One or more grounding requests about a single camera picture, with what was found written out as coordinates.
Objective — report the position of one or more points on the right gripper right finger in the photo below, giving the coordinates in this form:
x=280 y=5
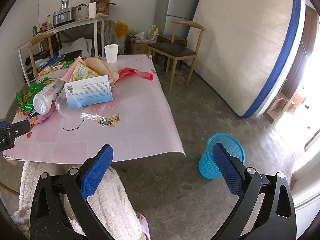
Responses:
x=276 y=218

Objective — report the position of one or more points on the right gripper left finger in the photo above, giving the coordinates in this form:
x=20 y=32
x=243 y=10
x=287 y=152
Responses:
x=48 y=218

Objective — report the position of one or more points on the pink orange snack bag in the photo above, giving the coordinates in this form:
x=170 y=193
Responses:
x=33 y=117

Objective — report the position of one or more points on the green snack bag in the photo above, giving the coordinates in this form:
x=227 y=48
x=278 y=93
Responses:
x=25 y=99

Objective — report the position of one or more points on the white yogurt drink bottle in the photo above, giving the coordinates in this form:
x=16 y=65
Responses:
x=44 y=99

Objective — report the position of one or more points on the clear plastic cup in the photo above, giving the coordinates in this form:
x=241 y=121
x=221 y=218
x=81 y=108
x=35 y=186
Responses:
x=66 y=104

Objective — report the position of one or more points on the pink sponge cloth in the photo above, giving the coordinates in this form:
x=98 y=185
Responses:
x=67 y=76

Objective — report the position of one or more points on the white blue paper box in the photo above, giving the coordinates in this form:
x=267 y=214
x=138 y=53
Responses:
x=88 y=91

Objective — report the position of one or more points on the yellow snack packet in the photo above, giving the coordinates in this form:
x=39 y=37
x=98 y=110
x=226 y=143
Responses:
x=81 y=71

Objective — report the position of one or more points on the beige paper bag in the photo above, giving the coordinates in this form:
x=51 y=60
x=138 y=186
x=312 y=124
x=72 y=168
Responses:
x=102 y=68

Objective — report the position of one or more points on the red plastic wrapper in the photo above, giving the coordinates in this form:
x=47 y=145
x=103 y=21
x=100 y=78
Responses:
x=131 y=71

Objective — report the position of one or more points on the blue plastic trash basket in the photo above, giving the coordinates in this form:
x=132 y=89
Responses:
x=214 y=155

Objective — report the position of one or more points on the white fluffy robe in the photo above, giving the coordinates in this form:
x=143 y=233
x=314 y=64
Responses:
x=110 y=202

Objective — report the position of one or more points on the row of snack packets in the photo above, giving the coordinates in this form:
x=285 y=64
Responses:
x=56 y=66

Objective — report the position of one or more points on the blue snack bag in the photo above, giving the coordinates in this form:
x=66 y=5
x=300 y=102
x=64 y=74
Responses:
x=54 y=60

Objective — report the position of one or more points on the wooden chair behind table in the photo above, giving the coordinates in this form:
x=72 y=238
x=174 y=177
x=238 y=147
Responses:
x=40 y=47

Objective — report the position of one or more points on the white paper cup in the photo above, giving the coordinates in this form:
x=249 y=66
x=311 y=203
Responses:
x=111 y=52

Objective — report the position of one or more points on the white metal shelf table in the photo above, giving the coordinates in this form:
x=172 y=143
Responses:
x=100 y=19

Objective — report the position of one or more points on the steel utensil holder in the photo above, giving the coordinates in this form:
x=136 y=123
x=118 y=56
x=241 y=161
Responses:
x=64 y=4

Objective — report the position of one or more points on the white paper towel roll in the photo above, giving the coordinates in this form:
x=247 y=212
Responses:
x=92 y=10

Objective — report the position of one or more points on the yellow plastic bag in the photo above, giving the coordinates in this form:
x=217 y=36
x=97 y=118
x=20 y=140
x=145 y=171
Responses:
x=121 y=29

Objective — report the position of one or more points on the cardboard box on floor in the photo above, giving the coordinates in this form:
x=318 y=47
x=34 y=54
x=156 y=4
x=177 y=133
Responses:
x=131 y=47

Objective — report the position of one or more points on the cardboard box on shelf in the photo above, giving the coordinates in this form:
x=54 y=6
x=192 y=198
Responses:
x=103 y=6

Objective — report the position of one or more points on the wooden chair black seat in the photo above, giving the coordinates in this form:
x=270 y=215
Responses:
x=177 y=52

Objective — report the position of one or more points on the white mattress blue edge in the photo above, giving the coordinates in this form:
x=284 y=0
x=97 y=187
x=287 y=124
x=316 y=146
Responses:
x=244 y=49

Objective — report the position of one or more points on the grey refrigerator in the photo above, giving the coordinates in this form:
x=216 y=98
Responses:
x=168 y=10

